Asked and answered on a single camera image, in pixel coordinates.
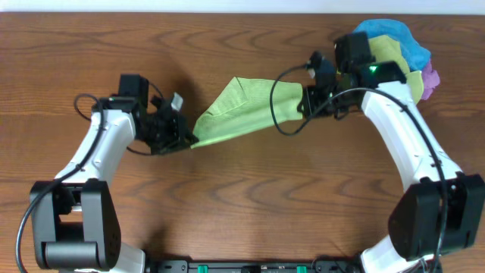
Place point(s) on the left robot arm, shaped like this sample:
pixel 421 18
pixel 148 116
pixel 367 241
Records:
pixel 75 225

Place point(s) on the blue cloth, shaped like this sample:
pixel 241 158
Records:
pixel 415 55

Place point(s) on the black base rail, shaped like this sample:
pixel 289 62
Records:
pixel 316 266

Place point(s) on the purple cloth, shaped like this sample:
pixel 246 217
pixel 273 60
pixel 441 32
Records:
pixel 431 80

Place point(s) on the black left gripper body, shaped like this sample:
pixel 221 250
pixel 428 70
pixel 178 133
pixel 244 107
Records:
pixel 176 134

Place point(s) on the olive green cloth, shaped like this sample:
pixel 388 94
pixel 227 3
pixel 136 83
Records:
pixel 398 60

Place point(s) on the light green microfiber cloth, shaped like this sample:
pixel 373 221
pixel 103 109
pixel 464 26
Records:
pixel 245 106

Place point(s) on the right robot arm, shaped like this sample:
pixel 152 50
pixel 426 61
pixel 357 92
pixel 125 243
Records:
pixel 440 210

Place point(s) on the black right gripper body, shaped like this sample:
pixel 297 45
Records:
pixel 317 99

